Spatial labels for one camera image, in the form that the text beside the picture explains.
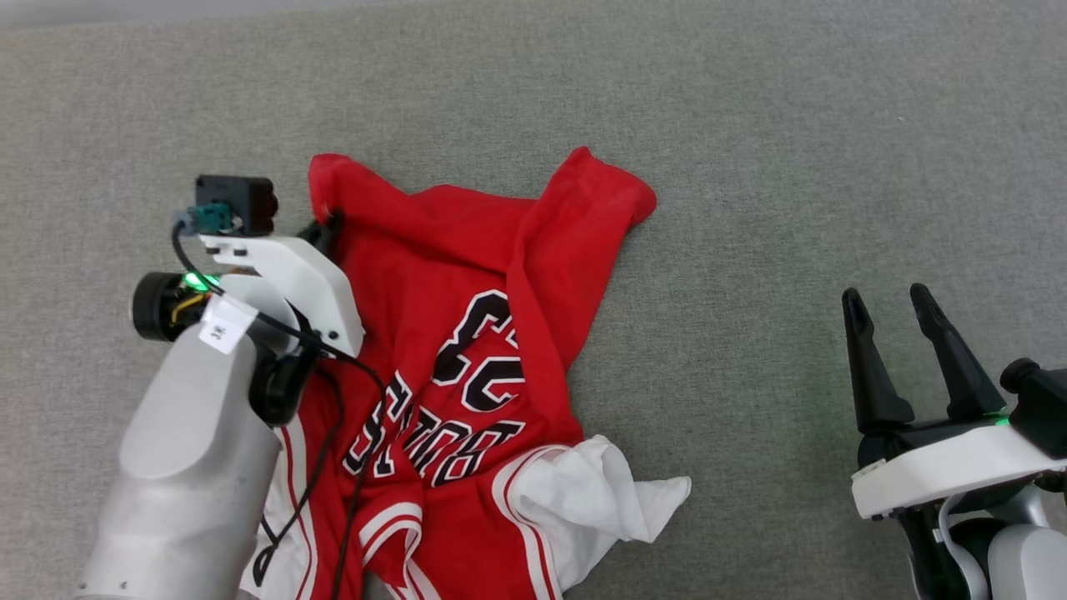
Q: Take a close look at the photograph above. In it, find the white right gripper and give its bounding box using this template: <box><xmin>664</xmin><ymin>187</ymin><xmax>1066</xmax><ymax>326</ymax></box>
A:
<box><xmin>841</xmin><ymin>282</ymin><xmax>1067</xmax><ymax>523</ymax></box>

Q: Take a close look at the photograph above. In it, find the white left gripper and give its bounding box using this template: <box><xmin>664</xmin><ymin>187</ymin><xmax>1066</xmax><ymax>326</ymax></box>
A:
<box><xmin>200</xmin><ymin>212</ymin><xmax>366</xmax><ymax>360</ymax></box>

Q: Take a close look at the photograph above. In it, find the white paper label tag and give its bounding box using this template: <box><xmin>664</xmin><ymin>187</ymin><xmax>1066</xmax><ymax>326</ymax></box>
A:
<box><xmin>198</xmin><ymin>295</ymin><xmax>260</xmax><ymax>356</ymax></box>

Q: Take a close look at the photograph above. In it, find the red white basketball jersey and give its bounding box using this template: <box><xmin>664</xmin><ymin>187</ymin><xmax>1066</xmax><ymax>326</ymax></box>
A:
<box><xmin>238</xmin><ymin>146</ymin><xmax>693</xmax><ymax>600</ymax></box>

